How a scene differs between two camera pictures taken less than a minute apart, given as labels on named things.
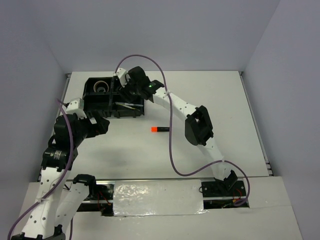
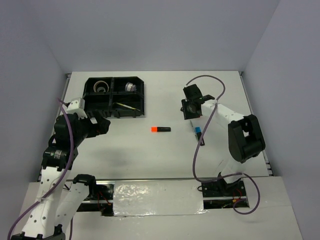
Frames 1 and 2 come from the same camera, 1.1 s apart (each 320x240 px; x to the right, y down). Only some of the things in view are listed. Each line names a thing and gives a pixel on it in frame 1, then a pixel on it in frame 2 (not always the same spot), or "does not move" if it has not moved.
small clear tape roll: (101, 88) does not move
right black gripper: (123, 91) -> (187, 115)
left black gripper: (100, 127) does not move
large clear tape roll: (94, 86) does not move
